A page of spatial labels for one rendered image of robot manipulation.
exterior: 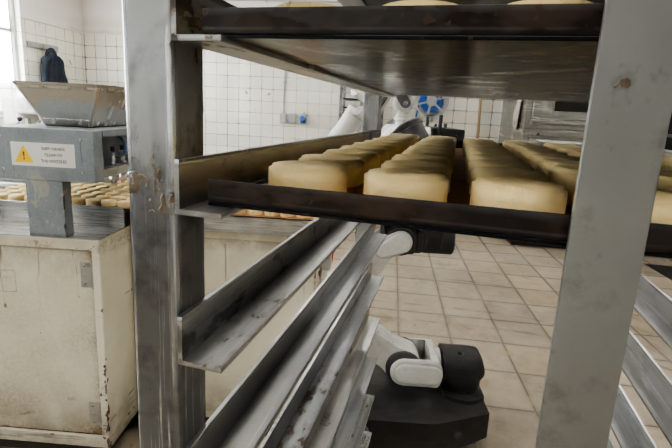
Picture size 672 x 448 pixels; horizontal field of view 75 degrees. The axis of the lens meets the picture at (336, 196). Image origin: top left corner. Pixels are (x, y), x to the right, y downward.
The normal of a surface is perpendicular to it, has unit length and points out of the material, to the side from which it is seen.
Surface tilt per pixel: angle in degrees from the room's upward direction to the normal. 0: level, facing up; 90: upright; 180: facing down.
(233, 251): 90
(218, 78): 90
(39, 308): 90
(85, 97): 110
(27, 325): 90
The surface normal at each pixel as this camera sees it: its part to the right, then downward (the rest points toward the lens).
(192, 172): 0.96, 0.10
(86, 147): -0.05, 0.19
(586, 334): -0.27, 0.17
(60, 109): -0.07, 0.51
